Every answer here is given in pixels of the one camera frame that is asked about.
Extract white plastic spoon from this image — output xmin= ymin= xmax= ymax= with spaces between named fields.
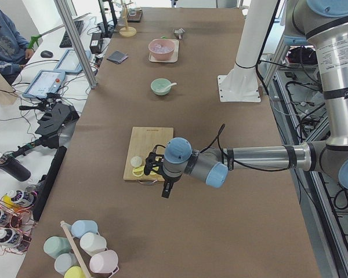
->
xmin=162 ymin=82 xmax=177 ymax=90

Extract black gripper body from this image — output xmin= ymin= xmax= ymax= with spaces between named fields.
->
xmin=162 ymin=174 xmax=180 ymax=185

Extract white pillar stand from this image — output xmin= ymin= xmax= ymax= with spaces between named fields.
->
xmin=218 ymin=0 xmax=280 ymax=103

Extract pile of clear ice cubes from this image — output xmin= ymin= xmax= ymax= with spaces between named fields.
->
xmin=151 ymin=43 xmax=173 ymax=54

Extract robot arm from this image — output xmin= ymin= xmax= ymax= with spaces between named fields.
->
xmin=146 ymin=1 xmax=348 ymax=197

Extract person in blue sweater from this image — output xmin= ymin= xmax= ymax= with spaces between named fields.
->
xmin=0 ymin=10 xmax=34 ymax=84

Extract grey folded cloth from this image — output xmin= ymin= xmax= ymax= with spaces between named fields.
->
xmin=107 ymin=50 xmax=129 ymax=64

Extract teach pendant tablet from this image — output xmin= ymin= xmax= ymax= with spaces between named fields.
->
xmin=22 ymin=70 xmax=66 ymax=99
xmin=54 ymin=49 xmax=82 ymax=74

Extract wooden mug tree stand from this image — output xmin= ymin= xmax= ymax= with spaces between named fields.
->
xmin=119 ymin=0 xmax=137 ymax=37

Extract pastel cup rack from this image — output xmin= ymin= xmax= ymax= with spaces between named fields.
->
xmin=43 ymin=220 xmax=119 ymax=277

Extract wooden cutting board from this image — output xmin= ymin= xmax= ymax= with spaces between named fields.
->
xmin=123 ymin=127 xmax=174 ymax=182

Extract aluminium frame post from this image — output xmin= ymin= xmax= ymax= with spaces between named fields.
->
xmin=54 ymin=0 xmax=97 ymax=89

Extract pink bowl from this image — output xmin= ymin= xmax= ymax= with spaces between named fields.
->
xmin=148 ymin=39 xmax=175 ymax=61

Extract lemon end piece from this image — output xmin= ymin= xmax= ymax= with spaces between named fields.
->
xmin=130 ymin=156 xmax=143 ymax=167

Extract mint green bowl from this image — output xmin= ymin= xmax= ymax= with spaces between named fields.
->
xmin=150 ymin=78 xmax=171 ymax=96

